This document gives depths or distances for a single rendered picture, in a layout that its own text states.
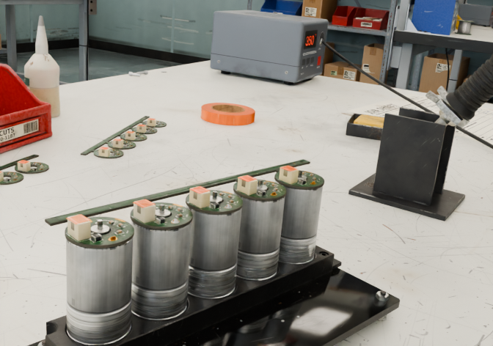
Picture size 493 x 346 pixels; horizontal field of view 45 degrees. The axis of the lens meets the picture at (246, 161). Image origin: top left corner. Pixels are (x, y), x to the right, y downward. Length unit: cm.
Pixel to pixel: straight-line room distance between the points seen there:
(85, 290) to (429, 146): 29
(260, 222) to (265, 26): 65
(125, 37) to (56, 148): 577
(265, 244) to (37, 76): 39
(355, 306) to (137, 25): 593
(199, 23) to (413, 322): 549
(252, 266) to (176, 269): 5
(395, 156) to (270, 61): 47
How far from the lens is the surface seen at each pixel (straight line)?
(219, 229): 25
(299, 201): 29
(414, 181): 46
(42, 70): 62
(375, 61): 459
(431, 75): 447
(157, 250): 23
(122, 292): 23
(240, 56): 92
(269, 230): 27
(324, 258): 31
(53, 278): 32
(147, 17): 610
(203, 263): 26
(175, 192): 26
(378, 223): 42
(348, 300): 30
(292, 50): 88
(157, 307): 25
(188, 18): 581
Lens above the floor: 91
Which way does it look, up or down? 18 degrees down
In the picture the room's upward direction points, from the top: 5 degrees clockwise
